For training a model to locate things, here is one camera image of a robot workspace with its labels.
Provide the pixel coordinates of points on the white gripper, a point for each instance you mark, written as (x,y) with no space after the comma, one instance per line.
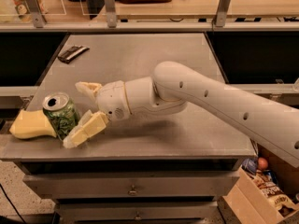
(112,100)

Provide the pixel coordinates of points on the green soda can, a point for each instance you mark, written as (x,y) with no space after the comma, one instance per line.
(62,113)

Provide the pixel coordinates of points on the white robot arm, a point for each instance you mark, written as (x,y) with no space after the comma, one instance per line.
(170,87)

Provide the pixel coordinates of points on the black rxbar chocolate bar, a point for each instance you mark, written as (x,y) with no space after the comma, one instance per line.
(71,54)

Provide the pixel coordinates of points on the yellow sponge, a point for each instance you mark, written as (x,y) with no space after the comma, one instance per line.
(30,124)

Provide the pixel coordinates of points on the upper grey drawer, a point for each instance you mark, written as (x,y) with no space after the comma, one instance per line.
(131,185)

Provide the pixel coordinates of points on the grey drawer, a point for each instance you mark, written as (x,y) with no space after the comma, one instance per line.
(135,211)
(131,185)

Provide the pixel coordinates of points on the lower grey drawer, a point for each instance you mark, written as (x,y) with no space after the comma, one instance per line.
(135,211)

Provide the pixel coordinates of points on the blue snack packet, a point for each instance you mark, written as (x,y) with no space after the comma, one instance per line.
(250,166)

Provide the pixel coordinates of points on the red apple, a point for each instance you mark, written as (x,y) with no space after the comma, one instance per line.
(262,164)

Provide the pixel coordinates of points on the cardboard box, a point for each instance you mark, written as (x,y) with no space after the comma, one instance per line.
(245,204)

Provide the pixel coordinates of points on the brown snack bag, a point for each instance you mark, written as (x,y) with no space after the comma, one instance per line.
(273,194)

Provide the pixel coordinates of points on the middle metal bracket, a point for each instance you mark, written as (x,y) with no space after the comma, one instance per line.
(111,13)

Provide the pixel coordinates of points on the metal bracket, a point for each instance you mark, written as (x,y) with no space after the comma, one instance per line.
(221,13)
(38,19)
(111,13)

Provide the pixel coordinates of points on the left metal bracket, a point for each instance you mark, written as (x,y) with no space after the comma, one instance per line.
(38,19)

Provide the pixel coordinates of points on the right metal bracket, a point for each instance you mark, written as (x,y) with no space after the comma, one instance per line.
(221,13)

